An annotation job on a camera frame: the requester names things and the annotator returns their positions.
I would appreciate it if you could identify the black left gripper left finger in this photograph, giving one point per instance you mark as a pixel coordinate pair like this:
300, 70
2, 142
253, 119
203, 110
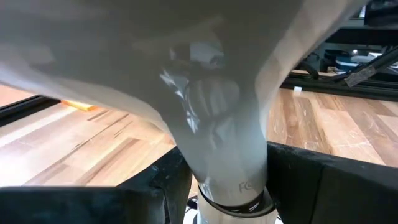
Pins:
77, 205

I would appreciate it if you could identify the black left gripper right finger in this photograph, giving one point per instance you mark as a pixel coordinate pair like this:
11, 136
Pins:
342, 196

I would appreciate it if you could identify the white reflector lightbulb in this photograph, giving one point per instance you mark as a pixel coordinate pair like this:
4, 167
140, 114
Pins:
217, 124

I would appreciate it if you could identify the orange sticky note pad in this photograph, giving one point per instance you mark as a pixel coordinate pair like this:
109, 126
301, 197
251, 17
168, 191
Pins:
79, 105

